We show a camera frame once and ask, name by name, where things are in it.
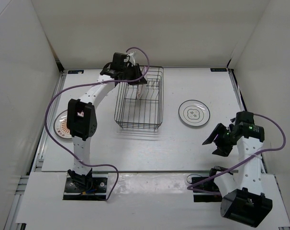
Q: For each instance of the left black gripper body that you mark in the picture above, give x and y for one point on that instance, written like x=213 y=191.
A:
x=130 y=73

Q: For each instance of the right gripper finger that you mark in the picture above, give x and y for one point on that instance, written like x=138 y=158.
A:
x=217 y=134
x=222 y=151

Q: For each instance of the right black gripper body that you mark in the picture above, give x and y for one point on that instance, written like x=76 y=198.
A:
x=226 y=139

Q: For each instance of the red patterned plate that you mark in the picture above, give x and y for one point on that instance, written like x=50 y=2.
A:
x=60 y=126
x=141 y=88

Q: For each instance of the wire dish rack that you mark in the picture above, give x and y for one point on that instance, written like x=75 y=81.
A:
x=147 y=112

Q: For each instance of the green rimmed white plate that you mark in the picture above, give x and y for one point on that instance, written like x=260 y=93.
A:
x=194 y=113

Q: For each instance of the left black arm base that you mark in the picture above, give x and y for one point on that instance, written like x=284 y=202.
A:
x=96 y=190

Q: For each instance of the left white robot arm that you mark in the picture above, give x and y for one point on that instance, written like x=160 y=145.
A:
x=81 y=116

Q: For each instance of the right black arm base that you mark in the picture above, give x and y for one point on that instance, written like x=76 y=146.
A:
x=201 y=196

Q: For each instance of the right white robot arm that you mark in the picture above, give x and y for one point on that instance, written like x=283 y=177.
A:
x=243 y=198

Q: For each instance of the right blue table label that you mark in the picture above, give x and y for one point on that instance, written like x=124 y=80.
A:
x=218 y=69

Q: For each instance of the blue table label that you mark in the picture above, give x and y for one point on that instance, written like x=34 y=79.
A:
x=218 y=69
x=75 y=72

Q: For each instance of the left blue table label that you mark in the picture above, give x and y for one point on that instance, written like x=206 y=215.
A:
x=75 y=72

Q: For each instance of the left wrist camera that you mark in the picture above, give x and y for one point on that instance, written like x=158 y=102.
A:
x=118 y=61

